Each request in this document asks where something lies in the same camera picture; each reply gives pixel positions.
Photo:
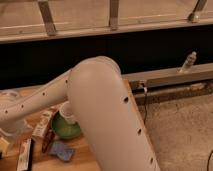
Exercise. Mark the metal window strut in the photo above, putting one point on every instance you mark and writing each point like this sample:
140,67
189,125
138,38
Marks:
47,17
195,14
113,14

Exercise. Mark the white toothpaste tube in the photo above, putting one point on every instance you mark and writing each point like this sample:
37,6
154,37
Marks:
42,126

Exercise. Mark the green ceramic bowl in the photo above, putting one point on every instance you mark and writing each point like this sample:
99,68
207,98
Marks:
64,130

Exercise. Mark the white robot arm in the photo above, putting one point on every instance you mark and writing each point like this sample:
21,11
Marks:
105,109

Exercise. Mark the wooden table board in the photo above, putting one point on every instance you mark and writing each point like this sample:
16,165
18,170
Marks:
82,159

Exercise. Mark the left metal window strut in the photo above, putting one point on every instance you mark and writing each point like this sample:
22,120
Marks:
47,17

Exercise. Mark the middle metal window strut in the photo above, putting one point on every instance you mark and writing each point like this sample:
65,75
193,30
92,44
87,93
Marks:
113,14

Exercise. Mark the grey metal rail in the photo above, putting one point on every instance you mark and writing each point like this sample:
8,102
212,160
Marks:
169,77

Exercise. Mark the blue sponge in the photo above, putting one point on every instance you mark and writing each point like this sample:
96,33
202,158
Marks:
63,152

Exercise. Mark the dark red marker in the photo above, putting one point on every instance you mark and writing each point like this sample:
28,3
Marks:
47,140

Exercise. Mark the white red eraser box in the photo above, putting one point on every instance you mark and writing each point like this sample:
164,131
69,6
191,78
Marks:
25,155

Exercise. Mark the right metal window strut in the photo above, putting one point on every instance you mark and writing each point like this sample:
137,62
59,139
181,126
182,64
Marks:
195,14

